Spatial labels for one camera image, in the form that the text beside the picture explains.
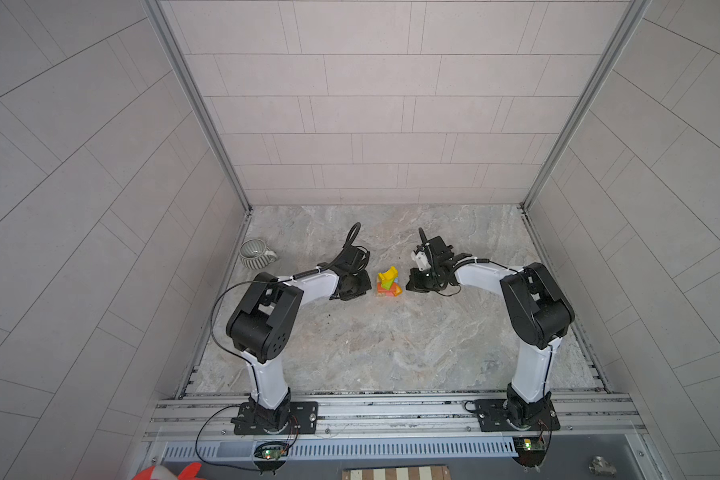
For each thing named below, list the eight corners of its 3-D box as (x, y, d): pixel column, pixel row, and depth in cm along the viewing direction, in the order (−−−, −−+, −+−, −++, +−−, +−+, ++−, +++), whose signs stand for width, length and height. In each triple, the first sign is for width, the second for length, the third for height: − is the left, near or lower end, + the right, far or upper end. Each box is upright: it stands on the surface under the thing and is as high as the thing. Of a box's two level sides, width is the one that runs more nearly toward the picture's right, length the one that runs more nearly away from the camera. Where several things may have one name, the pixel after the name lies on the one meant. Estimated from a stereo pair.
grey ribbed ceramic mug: (238, 260, 102) (232, 249, 97) (260, 245, 106) (255, 233, 101) (257, 278, 97) (250, 268, 92) (279, 262, 101) (274, 251, 96)
